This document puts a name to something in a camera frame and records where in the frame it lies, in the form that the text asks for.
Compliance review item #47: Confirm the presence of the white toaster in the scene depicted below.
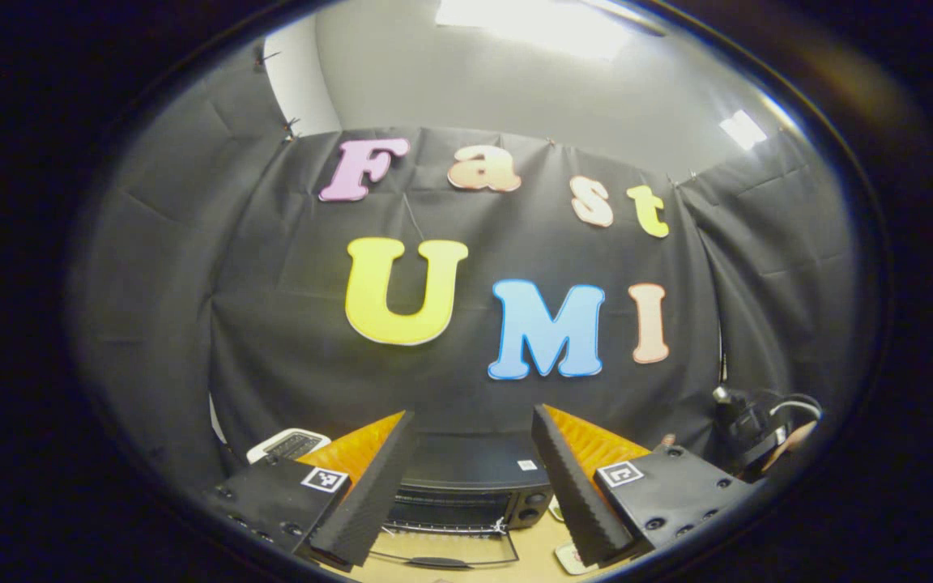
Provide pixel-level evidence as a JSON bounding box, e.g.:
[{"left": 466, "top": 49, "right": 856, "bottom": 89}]
[{"left": 246, "top": 428, "right": 332, "bottom": 465}]

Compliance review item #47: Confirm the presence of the white cable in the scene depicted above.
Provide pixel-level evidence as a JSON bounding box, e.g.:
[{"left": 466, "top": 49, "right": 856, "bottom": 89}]
[{"left": 769, "top": 399, "right": 824, "bottom": 423}]

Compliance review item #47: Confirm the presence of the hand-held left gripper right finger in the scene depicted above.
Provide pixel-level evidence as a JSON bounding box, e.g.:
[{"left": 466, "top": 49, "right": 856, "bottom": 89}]
[{"left": 531, "top": 404, "right": 759, "bottom": 568}]

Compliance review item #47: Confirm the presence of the beige food plate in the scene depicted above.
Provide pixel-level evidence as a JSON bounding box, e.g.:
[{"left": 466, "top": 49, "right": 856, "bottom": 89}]
[{"left": 555, "top": 541, "right": 590, "bottom": 577}]

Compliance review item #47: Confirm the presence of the large ceiling light panel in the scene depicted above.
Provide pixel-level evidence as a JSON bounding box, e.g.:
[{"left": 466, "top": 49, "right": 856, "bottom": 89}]
[{"left": 436, "top": 0, "right": 638, "bottom": 60}]

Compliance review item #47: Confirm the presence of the black backdrop cloth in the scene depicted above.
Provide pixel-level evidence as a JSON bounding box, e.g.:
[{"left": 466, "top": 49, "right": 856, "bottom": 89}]
[{"left": 70, "top": 45, "right": 862, "bottom": 488}]

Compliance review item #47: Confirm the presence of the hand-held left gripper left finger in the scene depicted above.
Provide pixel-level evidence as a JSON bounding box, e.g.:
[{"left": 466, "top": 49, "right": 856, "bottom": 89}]
[{"left": 201, "top": 411, "right": 418, "bottom": 568}]

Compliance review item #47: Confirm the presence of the black electric oven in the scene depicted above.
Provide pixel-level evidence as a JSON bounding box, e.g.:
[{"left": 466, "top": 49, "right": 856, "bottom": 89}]
[{"left": 369, "top": 433, "right": 555, "bottom": 569}]

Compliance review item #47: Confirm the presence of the small ceiling light panel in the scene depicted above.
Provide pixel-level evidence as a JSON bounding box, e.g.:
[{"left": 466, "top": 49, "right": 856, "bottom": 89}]
[{"left": 718, "top": 109, "right": 768, "bottom": 151}]

